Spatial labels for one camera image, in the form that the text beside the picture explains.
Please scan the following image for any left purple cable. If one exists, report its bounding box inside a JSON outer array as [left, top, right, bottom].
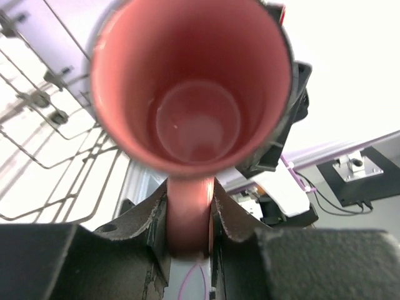
[[177, 264, 208, 300]]

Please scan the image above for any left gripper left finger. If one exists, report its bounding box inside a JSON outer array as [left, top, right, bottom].
[[1, 184, 171, 299]]

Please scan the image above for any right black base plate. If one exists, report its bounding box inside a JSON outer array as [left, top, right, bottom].
[[317, 147, 399, 207]]

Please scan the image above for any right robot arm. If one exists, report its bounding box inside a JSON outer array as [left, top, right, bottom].
[[239, 61, 318, 228]]

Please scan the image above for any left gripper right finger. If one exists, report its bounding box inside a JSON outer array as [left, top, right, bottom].
[[210, 183, 399, 299]]

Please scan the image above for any grey wire dish rack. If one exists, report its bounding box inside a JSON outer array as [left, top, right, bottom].
[[1, 0, 129, 229]]

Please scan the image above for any pink patterned mug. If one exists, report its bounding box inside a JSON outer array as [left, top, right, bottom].
[[90, 1, 294, 256]]

